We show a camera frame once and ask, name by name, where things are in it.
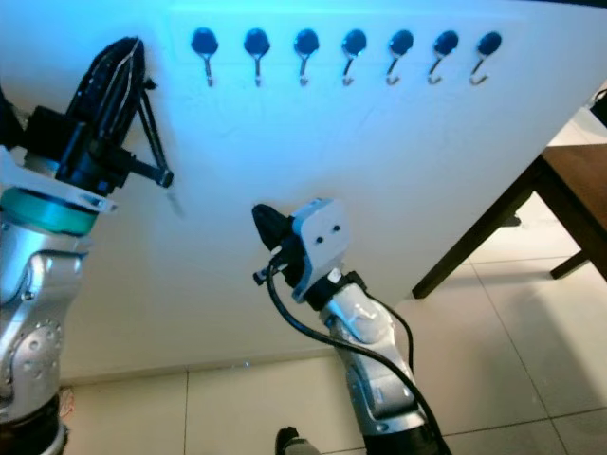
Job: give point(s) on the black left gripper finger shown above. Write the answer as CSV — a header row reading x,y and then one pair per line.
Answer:
x,y
104,85
133,90

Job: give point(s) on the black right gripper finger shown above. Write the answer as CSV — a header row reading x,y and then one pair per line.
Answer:
x,y
277,220
275,239

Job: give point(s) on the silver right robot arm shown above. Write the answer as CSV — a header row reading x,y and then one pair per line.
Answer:
x,y
370,360

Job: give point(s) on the metal hook round dark base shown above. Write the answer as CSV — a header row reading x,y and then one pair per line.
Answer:
x,y
445,43
306,42
256,42
354,42
400,43
204,42
488,44

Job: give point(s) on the black grey robot foot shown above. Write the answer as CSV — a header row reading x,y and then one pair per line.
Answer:
x,y
286,443

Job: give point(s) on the dark brown wooden table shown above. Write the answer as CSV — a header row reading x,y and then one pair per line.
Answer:
x,y
579,180

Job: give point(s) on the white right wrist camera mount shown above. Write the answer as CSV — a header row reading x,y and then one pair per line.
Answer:
x,y
322,237

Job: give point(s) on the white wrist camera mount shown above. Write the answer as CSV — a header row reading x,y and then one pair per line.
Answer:
x,y
322,237
19,175

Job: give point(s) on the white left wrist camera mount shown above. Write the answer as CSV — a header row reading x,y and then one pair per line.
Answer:
x,y
19,175

